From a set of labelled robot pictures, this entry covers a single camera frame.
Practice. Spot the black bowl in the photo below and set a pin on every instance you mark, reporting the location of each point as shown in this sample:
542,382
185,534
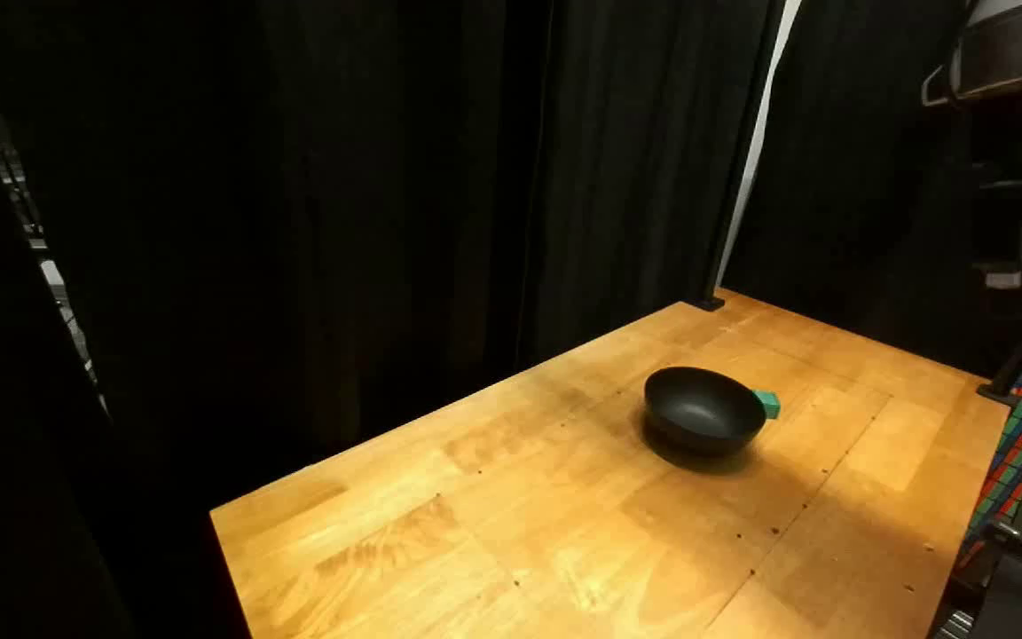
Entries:
700,410

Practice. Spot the green block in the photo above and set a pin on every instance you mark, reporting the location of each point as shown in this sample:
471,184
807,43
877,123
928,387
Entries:
773,402

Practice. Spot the black curtain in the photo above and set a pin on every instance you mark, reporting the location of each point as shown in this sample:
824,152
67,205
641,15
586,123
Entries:
355,189

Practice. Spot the white vertical pole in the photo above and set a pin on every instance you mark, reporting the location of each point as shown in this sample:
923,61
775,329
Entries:
751,152

